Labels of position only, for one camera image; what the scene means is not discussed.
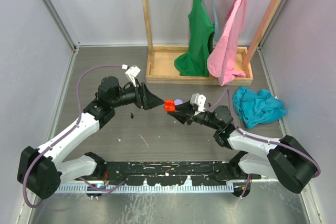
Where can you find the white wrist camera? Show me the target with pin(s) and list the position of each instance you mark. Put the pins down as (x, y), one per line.
(131, 74)
(198, 102)

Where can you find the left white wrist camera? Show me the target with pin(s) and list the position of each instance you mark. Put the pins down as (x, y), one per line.
(131, 74)

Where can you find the green shirt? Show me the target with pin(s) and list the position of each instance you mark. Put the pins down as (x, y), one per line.
(194, 61)

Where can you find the wooden clothes rack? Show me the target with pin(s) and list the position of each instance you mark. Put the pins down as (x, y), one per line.
(160, 65)

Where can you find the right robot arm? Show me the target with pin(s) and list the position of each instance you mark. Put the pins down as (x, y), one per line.
(283, 159)

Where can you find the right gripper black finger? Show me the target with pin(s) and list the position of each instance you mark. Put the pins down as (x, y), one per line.
(181, 117)
(185, 108)

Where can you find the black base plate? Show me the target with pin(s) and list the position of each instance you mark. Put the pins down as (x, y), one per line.
(201, 173)

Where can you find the teal cloth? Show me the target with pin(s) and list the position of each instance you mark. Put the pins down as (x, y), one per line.
(256, 108)

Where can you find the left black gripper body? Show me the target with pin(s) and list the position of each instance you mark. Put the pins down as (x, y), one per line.
(132, 95)

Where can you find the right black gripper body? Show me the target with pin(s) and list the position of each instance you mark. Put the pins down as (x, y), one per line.
(200, 117)

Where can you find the white slotted cable duct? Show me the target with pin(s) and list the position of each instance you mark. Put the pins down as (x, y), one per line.
(146, 189)

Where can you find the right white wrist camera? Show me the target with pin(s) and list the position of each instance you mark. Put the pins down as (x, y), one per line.
(198, 102)

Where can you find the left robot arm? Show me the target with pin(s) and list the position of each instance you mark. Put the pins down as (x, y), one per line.
(42, 170)

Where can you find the pink shirt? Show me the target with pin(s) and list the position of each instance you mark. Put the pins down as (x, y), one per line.
(221, 62)

